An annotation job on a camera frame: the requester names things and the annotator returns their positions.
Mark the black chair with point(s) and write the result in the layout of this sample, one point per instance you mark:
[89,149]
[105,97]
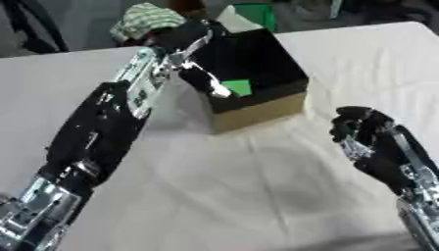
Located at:
[34,32]

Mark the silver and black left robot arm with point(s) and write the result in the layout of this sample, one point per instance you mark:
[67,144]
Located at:
[97,130]

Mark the tan cardboard box black inside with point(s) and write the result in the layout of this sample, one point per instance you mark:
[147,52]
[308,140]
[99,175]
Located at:
[257,59]

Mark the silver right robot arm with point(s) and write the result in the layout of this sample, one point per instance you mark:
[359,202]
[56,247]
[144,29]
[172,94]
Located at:
[420,215]

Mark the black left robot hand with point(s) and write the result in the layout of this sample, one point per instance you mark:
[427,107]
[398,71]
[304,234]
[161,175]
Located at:
[183,36]

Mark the green plastic object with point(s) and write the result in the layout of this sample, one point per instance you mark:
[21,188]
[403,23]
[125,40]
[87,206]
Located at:
[258,13]

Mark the white paper sheet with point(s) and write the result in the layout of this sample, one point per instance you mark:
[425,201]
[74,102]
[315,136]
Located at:
[233,20]

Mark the green block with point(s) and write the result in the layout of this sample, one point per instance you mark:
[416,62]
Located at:
[240,87]

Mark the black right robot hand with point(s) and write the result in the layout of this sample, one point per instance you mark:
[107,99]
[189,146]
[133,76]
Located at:
[369,125]

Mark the green and white checked cloth toy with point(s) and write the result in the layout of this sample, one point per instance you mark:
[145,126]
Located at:
[146,19]

